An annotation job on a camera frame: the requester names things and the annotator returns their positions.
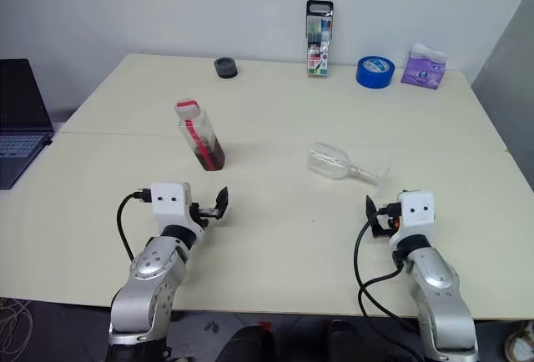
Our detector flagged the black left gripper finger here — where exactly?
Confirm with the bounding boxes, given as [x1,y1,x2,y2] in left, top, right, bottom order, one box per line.
[212,186,230,222]

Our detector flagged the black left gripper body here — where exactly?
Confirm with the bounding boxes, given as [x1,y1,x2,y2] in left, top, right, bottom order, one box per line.
[189,203,220,229]

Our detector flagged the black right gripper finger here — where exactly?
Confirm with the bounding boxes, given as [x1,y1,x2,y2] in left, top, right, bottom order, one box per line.
[365,194,379,228]
[371,219,394,239]

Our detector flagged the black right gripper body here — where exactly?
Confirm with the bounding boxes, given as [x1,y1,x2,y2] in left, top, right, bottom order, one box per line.
[376,202,403,230]

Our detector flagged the bottle with red liquid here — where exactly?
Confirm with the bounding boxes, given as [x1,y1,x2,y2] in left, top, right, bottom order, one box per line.
[177,109,227,173]

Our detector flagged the clear plastic wine glass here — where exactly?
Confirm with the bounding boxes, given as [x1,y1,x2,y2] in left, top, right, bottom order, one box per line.
[306,141,394,190]

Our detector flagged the white red bottle cap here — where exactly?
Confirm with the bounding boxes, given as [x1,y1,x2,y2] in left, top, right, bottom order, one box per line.
[174,98,202,119]

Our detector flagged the black round lid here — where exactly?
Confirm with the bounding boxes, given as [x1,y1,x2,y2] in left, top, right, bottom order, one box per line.
[213,56,240,80]

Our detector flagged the blue tape roll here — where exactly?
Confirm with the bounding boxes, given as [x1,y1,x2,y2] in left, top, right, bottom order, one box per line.
[355,55,395,90]

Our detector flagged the purple tissue pack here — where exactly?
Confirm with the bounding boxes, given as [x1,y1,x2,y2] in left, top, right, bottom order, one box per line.
[400,42,447,90]

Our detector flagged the grey partition panel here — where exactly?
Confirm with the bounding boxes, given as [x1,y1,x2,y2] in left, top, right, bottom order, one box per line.
[470,0,534,194]

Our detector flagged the marker pen pack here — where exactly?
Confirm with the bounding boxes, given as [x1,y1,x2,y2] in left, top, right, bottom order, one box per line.
[305,0,335,78]

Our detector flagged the white shoe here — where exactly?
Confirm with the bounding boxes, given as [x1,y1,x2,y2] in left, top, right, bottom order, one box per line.
[503,323,534,362]

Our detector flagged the dark laptop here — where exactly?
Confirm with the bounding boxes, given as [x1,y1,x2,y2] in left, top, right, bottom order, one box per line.
[0,58,56,191]

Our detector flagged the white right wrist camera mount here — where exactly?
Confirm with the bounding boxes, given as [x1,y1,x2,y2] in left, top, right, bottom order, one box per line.
[395,189,436,239]

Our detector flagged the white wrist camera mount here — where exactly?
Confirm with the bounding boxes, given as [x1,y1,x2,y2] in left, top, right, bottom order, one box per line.
[395,189,436,239]
[149,182,194,229]

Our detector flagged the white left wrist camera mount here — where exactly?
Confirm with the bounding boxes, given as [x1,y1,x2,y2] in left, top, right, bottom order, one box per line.
[149,182,194,229]

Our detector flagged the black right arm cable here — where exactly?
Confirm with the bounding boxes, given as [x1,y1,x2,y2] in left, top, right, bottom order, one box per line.
[354,219,419,319]

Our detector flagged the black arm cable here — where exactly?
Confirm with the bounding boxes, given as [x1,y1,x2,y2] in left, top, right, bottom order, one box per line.
[354,219,419,319]
[116,188,152,261]

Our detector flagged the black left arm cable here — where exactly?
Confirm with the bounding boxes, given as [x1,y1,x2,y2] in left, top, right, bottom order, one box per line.
[116,188,152,261]

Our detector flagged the white floor cables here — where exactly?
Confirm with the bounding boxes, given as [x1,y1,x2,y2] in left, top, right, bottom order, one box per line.
[0,294,35,362]

